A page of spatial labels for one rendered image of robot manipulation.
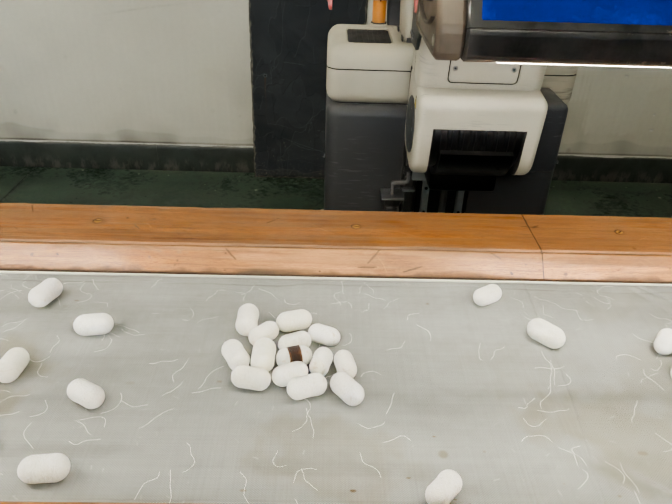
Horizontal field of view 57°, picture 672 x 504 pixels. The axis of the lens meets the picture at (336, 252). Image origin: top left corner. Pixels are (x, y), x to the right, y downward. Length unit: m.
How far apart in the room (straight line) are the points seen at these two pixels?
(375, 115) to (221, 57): 1.28
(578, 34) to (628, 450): 0.34
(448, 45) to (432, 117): 0.77
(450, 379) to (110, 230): 0.41
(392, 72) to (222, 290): 0.81
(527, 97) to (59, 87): 2.07
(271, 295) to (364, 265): 0.11
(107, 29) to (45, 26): 0.24
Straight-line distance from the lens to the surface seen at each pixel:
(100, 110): 2.77
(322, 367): 0.54
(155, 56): 2.63
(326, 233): 0.71
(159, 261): 0.70
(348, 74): 1.36
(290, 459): 0.49
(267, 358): 0.55
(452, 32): 0.32
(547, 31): 0.33
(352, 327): 0.61
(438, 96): 1.09
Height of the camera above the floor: 1.12
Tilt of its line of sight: 32 degrees down
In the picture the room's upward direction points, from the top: 2 degrees clockwise
